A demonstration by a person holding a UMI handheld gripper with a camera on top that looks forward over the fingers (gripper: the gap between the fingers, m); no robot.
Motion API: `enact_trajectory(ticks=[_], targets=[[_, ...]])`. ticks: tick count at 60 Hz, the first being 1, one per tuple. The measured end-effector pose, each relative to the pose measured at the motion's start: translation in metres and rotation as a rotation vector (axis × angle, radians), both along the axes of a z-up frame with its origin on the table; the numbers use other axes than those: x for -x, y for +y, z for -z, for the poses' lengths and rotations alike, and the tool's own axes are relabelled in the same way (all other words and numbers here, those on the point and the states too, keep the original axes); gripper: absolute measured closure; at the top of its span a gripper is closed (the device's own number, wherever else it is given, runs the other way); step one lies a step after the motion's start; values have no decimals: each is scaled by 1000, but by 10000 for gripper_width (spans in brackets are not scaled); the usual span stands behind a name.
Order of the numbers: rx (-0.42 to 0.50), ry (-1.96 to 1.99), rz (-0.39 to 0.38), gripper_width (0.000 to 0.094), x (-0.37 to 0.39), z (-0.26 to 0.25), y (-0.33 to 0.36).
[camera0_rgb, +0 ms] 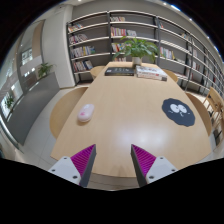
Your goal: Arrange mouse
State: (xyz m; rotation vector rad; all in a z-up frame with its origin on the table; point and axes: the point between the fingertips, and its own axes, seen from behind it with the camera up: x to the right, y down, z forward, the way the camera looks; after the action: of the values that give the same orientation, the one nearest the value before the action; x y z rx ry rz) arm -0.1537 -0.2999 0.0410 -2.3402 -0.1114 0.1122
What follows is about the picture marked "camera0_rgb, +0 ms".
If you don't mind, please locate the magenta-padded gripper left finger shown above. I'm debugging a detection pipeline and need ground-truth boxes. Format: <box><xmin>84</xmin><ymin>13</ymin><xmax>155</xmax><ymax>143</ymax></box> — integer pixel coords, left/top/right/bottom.
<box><xmin>48</xmin><ymin>143</ymin><xmax>97</xmax><ymax>188</ymax></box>

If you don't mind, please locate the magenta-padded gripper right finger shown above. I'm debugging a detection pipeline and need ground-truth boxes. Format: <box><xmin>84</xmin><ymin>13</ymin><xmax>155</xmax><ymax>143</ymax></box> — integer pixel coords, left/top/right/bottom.
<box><xmin>130</xmin><ymin>143</ymin><xmax>178</xmax><ymax>188</ymax></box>

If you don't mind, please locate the pale pink computer mouse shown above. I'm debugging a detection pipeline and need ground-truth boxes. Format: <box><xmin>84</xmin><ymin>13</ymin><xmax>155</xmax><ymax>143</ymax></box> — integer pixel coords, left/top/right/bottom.
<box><xmin>77</xmin><ymin>103</ymin><xmax>96</xmax><ymax>123</ymax></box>

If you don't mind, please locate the dark mouse pad with eyes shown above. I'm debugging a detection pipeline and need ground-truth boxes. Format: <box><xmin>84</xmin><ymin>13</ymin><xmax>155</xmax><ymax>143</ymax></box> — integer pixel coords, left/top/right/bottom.
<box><xmin>161</xmin><ymin>97</ymin><xmax>196</xmax><ymax>128</ymax></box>

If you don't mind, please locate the small green plant by window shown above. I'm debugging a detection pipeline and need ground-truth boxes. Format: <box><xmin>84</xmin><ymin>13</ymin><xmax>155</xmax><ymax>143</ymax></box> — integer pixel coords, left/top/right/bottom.
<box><xmin>3</xmin><ymin>94</ymin><xmax>16</xmax><ymax>109</ymax></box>

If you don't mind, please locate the white book with red spine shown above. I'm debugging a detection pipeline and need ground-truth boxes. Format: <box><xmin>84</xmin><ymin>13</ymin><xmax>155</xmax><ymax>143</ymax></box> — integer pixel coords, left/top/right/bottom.
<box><xmin>136</xmin><ymin>72</ymin><xmax>168</xmax><ymax>82</ymax></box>

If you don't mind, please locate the white illustrated book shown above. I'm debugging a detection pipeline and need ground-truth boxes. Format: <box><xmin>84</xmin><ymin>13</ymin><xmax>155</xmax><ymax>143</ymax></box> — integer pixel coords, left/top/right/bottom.
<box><xmin>135</xmin><ymin>65</ymin><xmax>169</xmax><ymax>78</ymax></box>

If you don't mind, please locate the green plant on counter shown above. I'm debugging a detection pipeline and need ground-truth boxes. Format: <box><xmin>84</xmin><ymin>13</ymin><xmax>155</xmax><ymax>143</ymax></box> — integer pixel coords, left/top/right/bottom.
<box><xmin>37</xmin><ymin>61</ymin><xmax>55</xmax><ymax>80</ymax></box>

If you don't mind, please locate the black book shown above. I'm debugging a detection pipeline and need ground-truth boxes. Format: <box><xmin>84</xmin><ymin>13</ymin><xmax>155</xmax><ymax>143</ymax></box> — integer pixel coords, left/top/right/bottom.
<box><xmin>104</xmin><ymin>66</ymin><xmax>135</xmax><ymax>77</ymax></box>

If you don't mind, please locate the green potted plant, white pot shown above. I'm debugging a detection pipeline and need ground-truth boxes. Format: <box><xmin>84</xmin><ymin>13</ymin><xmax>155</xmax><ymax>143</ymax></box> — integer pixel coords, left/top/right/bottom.
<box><xmin>112</xmin><ymin>35</ymin><xmax>160</xmax><ymax>68</ymax></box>

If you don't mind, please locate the grey bookshelf unit with books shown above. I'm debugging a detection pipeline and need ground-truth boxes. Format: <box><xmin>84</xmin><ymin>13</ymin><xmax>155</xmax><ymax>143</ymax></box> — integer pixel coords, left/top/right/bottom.
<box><xmin>65</xmin><ymin>9</ymin><xmax>224</xmax><ymax>101</ymax></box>

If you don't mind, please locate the ceiling lights group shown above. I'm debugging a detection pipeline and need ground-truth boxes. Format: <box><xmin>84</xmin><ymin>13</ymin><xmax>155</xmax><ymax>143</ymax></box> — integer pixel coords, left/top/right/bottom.
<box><xmin>161</xmin><ymin>1</ymin><xmax>219</xmax><ymax>53</ymax></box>

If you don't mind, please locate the light wooden frame chairs group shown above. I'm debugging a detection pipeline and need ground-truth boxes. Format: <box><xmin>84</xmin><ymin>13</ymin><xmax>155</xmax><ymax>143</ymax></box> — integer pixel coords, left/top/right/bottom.
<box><xmin>201</xmin><ymin>86</ymin><xmax>224</xmax><ymax>134</ymax></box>

